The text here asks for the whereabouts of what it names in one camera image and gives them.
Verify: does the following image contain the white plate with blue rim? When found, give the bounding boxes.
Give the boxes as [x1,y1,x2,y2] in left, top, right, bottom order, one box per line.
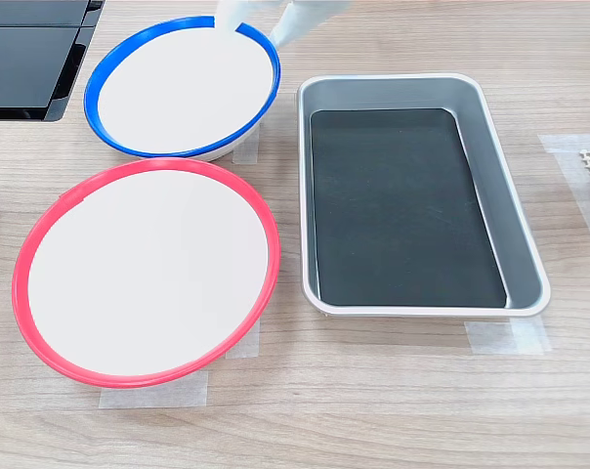
[82,15,282,163]

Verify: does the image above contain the translucent tape strip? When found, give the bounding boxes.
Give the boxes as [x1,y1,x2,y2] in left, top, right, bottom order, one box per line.
[232,119,263,166]
[98,369,210,410]
[225,316,263,361]
[464,315,553,357]

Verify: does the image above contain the black mat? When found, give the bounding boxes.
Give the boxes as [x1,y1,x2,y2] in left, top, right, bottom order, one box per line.
[309,107,509,310]

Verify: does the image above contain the black glossy device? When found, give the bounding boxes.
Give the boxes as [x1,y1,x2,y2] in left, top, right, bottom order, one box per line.
[0,0,106,123]

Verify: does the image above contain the steel tray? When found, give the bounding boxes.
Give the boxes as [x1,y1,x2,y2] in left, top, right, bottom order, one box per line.
[296,72,553,320]

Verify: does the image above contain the white plate with red rim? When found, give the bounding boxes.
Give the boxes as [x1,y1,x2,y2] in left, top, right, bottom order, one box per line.
[11,156,282,390]

